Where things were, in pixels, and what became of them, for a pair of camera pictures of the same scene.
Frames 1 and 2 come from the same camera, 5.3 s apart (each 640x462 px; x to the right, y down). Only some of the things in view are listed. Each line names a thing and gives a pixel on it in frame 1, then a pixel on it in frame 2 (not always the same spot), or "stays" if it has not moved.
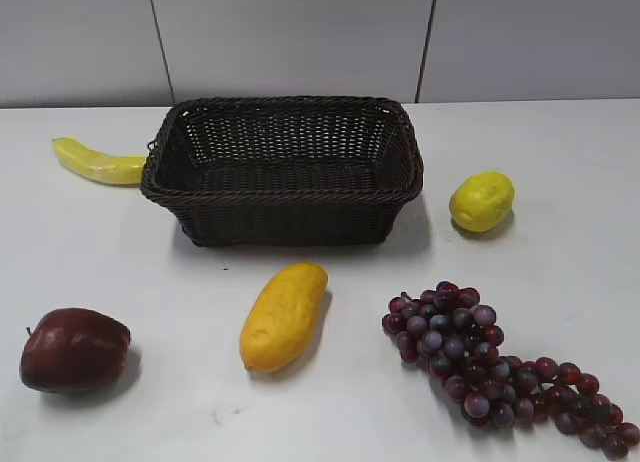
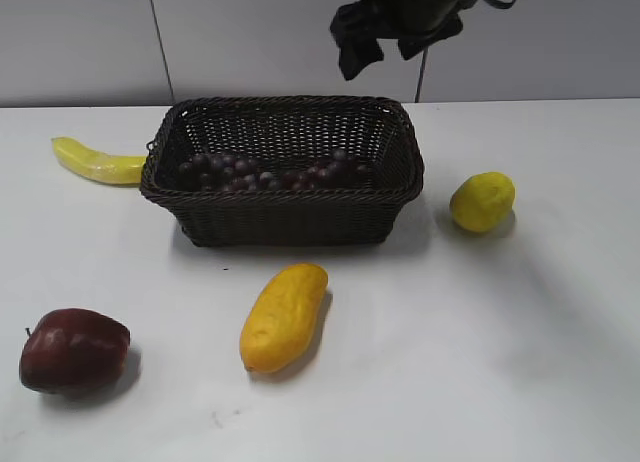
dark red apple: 72,351 stays
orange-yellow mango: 283,317 stays
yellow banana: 86,162 stays
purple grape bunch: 450,334 → 223,172
